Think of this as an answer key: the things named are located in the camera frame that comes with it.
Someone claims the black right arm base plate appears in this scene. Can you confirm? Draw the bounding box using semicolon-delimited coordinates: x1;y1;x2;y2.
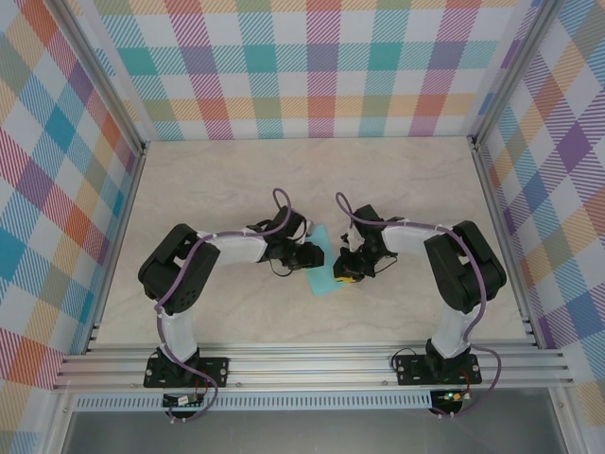
395;354;483;387

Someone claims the perforated grey cable tray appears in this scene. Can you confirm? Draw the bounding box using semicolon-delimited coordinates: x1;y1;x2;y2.
74;391;474;411

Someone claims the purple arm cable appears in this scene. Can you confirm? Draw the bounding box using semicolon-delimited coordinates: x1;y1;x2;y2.
154;187;295;423
334;191;503;420

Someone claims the aluminium side rail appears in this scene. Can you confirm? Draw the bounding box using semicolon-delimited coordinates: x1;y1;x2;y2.
470;136;540;349
82;141;150;356

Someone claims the long aluminium rail beam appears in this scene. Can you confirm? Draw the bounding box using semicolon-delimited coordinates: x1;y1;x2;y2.
51;342;576;392

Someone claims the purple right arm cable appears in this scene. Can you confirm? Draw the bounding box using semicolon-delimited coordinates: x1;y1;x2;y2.
334;191;503;420

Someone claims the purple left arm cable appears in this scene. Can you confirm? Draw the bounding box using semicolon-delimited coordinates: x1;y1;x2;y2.
154;187;295;423

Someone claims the small black circuit board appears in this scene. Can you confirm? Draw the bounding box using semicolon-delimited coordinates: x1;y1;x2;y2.
163;394;204;409

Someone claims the aluminium corner post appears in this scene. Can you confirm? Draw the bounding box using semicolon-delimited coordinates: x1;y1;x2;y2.
54;0;148;155
467;0;557;148

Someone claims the light blue paper sheet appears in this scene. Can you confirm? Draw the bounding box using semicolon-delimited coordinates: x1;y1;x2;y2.
304;222;351;298

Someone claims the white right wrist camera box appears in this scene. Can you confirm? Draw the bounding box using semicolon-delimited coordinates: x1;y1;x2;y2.
340;230;366;252

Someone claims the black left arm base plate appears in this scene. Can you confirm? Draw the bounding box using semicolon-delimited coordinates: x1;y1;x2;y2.
144;357;231;390

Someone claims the grey metal panel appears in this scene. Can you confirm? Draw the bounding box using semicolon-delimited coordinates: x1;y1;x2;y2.
60;409;568;454

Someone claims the thin black wire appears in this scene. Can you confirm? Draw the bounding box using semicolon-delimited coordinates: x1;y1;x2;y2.
392;341;430;371

